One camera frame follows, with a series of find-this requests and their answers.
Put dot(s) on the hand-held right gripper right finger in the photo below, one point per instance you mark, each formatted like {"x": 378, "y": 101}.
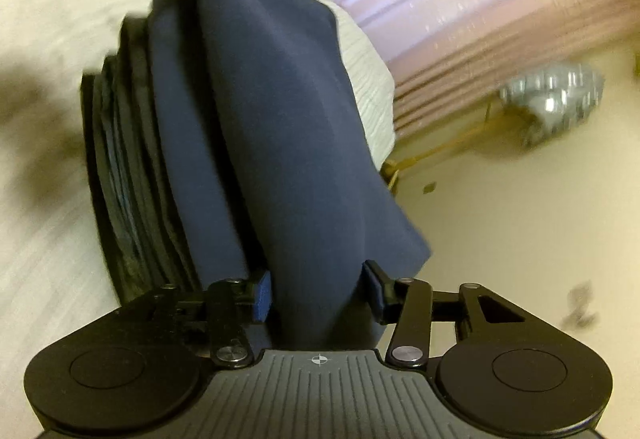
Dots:
{"x": 374, "y": 291}

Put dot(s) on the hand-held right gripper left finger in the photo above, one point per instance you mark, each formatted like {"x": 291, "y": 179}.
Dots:
{"x": 263, "y": 296}

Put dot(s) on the navy blue garment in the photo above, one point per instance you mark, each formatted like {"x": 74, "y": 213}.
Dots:
{"x": 280, "y": 144}

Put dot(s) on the stack of dark folded clothes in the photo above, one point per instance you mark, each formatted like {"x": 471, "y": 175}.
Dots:
{"x": 130, "y": 169}

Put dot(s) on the silver crinkled foil object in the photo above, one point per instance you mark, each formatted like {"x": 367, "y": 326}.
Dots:
{"x": 555, "y": 94}

